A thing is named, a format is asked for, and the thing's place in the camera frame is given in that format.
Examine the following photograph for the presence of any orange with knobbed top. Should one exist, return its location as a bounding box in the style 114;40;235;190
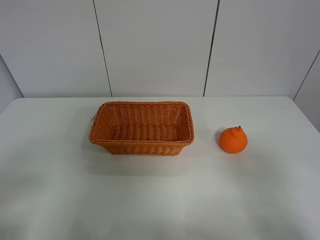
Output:
218;126;248;154

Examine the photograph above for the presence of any orange wicker basket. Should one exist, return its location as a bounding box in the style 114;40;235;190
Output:
88;101;195;156

